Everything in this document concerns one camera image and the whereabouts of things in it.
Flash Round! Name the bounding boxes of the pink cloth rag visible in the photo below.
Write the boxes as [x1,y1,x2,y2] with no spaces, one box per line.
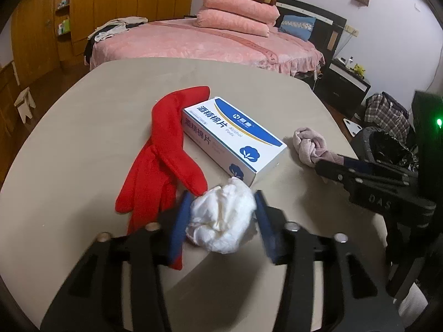
[293,128,344,167]

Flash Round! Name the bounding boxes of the white tissue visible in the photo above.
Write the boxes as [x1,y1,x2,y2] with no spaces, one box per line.
[186,177,257,254]

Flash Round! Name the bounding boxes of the red knit gloves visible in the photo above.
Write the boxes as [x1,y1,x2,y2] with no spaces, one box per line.
[115,86,210,271]

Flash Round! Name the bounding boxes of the black trash bin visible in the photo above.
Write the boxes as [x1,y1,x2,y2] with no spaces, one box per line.
[351,127,418,177]

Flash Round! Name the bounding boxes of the white bathroom scale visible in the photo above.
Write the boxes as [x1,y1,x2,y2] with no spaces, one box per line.
[343,118,363,137]

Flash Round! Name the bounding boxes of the plaid bag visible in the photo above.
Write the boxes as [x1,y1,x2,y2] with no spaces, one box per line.
[364,92,410,144]

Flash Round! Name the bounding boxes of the black white nightstand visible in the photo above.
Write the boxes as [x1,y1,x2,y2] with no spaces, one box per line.
[313,58,371,118]

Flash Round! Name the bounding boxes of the yellow toy on nightstand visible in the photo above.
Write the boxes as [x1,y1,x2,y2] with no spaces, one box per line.
[352,64,366,79]

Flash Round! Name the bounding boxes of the white blue alcohol pad box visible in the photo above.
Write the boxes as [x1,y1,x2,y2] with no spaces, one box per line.
[182,97,287,187]

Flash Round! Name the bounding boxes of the bed with pink cover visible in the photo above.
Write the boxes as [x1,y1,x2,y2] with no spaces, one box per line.
[89,19,326,77]

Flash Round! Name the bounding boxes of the black headboard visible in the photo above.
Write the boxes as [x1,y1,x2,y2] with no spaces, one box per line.
[275,0,347,68]

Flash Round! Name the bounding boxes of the blue cushion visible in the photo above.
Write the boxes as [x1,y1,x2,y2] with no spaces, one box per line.
[279,15,316,41]

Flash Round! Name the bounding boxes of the lower pink pillow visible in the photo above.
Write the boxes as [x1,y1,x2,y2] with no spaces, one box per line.
[194,9,270,38]

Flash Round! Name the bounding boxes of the small white stool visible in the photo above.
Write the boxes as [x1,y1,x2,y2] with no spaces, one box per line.
[14,87,36,124]

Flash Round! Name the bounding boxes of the pile of clothes on bed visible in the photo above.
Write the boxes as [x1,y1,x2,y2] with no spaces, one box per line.
[83,17,149,65]

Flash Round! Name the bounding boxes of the wooden wardrobe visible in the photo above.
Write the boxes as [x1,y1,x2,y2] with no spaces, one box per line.
[11,0,192,88]

